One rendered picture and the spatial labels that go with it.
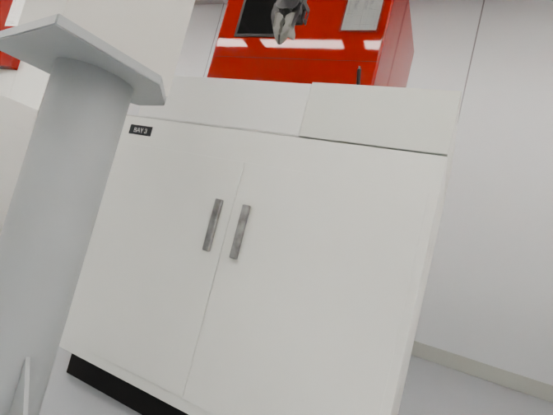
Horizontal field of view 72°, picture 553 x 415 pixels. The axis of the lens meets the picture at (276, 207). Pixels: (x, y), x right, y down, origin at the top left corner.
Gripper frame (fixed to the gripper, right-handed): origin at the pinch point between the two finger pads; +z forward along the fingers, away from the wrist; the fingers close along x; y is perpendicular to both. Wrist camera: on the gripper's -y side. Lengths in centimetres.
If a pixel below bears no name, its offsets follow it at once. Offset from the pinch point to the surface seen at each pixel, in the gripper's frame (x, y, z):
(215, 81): 14.5, -4.0, 16.0
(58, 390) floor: 35, -9, 111
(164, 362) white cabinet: 6, -4, 94
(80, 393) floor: 30, -5, 111
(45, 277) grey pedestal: 14, -38, 73
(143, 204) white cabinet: 28, -4, 55
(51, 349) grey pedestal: 14, -32, 88
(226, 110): 8.1, -4.0, 24.1
